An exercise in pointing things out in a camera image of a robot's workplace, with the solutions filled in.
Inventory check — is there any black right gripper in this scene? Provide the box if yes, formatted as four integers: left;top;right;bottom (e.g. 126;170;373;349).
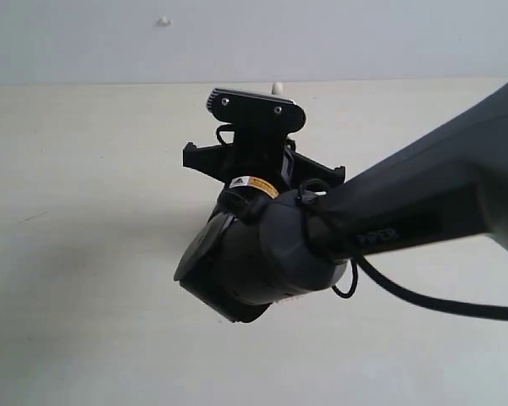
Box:
182;124;345;195

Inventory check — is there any white paint brush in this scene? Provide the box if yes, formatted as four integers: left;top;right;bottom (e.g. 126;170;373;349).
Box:
271;82;284;96

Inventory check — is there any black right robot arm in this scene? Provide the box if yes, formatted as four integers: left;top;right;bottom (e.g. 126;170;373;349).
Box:
174;83;508;323

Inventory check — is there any pile of rice and pellets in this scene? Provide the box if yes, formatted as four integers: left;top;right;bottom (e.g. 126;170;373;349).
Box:
272;294;305;305

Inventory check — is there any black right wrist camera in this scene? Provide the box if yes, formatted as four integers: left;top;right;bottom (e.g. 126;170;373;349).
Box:
207;88;306;134

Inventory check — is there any white wall plug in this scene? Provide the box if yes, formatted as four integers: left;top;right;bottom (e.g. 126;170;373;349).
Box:
157;16;173;27

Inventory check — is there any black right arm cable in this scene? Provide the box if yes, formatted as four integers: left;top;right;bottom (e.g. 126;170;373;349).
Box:
213;124;508;323

